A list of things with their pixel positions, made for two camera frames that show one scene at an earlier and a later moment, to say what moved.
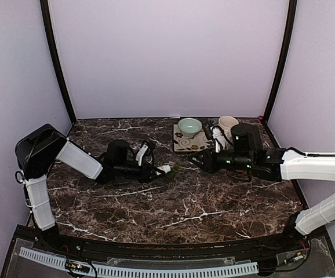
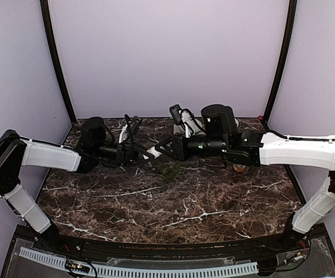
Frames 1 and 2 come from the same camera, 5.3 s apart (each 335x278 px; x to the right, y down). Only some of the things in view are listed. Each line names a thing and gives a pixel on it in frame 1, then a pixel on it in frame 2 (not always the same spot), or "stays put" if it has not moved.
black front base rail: (292, 254) stays put
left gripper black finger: (155, 179) -> (132, 164)
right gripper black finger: (197, 163) -> (167, 153)
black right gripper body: (214, 166) -> (179, 146)
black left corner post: (46, 15) stays put
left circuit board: (76, 266) stays put
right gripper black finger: (197, 157) -> (166, 141)
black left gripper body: (140, 176) -> (122, 157)
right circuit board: (295, 256) stays put
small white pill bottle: (166, 168) -> (156, 153)
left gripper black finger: (161, 171) -> (145, 152)
